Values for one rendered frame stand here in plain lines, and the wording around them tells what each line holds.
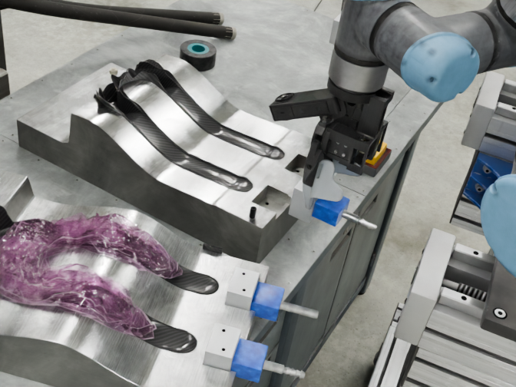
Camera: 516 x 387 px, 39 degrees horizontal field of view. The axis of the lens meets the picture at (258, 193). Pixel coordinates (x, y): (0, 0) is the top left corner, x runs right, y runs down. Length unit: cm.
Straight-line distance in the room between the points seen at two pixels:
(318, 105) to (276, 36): 81
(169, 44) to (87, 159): 52
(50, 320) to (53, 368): 6
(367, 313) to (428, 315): 130
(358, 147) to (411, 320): 24
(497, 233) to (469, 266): 27
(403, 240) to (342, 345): 53
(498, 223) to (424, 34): 23
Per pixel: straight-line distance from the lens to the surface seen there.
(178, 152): 125
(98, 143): 124
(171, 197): 119
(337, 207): 109
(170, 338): 101
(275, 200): 121
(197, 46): 166
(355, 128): 101
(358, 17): 91
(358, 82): 95
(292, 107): 103
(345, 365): 212
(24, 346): 99
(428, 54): 83
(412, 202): 269
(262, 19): 188
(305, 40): 182
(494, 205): 74
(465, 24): 89
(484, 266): 103
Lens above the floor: 165
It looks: 40 degrees down
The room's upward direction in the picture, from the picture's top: 10 degrees clockwise
